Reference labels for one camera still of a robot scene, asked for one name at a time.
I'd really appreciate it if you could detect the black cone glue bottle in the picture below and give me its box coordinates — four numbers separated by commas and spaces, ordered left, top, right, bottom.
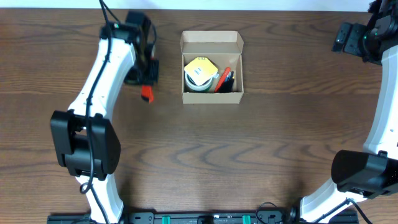
217, 72, 234, 93

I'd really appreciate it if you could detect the left black cable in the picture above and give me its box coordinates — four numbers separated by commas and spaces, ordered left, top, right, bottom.
79, 0, 158, 224

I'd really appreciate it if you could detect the black cable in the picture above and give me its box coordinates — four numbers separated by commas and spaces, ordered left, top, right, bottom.
79, 0, 158, 224
310, 197, 374, 224

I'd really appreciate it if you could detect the orange lighter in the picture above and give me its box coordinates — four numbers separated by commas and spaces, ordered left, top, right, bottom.
214, 67, 231, 93

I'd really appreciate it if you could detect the orange utility knife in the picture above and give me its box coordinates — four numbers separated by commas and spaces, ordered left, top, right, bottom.
141, 85, 154, 103

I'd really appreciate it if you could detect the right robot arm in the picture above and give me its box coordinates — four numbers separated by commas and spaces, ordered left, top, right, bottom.
285, 0, 397, 223

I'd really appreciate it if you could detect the white tape roll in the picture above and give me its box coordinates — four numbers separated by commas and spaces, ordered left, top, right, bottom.
185, 73, 213, 92

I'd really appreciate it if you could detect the right black cable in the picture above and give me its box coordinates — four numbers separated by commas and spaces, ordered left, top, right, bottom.
310, 197, 374, 224

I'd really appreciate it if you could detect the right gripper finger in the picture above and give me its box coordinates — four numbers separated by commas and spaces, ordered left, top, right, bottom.
331, 22, 353, 52
343, 23, 367, 56

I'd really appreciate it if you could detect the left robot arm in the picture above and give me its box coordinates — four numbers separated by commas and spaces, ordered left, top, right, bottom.
47, 11, 159, 223

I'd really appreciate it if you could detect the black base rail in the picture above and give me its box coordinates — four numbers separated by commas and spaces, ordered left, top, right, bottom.
47, 208, 359, 224

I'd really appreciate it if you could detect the green tape roll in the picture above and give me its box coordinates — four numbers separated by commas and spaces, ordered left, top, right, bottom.
185, 80, 213, 93

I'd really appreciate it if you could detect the yellow sticky note pad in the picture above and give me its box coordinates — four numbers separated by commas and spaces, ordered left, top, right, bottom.
184, 57, 218, 86

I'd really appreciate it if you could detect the cardboard box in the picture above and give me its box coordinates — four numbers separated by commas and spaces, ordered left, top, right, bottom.
180, 30, 244, 104

